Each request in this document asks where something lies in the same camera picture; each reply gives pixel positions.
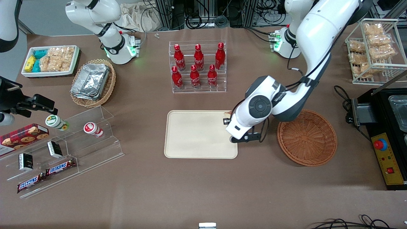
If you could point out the white silver device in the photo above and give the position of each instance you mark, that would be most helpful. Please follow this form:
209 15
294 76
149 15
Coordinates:
207 225

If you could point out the red label yogurt bottle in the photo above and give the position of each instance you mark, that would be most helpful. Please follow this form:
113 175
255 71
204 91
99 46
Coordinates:
92 128

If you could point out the red emergency stop button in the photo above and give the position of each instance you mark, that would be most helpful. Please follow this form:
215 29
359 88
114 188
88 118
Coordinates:
380 144

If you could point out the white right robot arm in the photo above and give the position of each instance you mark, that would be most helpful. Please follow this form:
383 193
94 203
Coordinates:
111 47

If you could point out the yellow control panel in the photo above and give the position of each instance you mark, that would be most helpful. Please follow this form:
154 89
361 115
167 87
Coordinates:
389 159

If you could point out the yellow snack packet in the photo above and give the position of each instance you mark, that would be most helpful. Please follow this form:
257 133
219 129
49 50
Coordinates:
30 63

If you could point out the brown wicker basket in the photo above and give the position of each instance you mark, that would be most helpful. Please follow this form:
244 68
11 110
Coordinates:
306 140

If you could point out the clear acrylic bottle rack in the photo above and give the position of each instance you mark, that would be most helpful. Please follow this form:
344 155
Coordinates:
219 86

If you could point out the beige rectangular tray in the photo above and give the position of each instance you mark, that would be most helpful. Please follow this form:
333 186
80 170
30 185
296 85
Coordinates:
197 133

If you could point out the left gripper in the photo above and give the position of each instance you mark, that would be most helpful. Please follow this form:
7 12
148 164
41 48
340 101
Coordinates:
224 121

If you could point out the Snickers chocolate bar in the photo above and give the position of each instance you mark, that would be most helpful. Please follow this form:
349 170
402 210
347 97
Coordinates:
60 167
30 183

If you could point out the beige cloth bag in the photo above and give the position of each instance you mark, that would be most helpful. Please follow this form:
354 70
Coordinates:
140 17

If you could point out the small black white box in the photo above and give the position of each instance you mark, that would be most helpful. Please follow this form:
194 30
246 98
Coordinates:
25 162
54 149

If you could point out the teal snack packet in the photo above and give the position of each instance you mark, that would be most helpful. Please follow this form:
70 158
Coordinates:
36 66
40 53

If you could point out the red cola bottle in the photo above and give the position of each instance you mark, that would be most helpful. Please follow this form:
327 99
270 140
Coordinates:
195 78
179 58
177 79
199 58
220 57
212 77

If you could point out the light wicker oval basket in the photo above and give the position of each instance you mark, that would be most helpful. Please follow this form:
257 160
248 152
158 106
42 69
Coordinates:
109 86

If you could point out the black appliance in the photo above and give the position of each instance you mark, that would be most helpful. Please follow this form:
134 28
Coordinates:
375 108

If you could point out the white rectangular snack tray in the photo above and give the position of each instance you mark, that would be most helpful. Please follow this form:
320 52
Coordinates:
73 63

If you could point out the aluminium frame post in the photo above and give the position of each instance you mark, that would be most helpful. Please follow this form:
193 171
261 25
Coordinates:
165 14

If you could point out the clear rice cracker bag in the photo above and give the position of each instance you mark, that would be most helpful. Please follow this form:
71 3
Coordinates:
62 53
52 65

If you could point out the metal pan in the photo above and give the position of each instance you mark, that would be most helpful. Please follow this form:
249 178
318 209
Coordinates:
399 111

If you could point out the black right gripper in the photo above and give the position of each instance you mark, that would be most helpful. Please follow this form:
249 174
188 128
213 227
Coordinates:
9 97

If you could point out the aluminium foil tray stack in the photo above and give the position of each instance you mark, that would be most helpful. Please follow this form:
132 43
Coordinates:
90 81

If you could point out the clear bagged fried snack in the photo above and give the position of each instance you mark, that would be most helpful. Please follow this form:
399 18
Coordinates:
382 52
356 46
362 70
380 39
359 58
373 28

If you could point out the clear acrylic stepped display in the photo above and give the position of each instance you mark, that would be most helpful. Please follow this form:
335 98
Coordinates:
92 152

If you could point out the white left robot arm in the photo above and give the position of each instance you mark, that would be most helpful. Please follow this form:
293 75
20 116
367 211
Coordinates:
321 28

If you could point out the green label yogurt bottle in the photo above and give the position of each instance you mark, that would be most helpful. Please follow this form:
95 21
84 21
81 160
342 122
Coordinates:
55 122

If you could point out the red plaid cookie box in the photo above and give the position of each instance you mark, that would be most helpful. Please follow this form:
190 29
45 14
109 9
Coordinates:
24 136

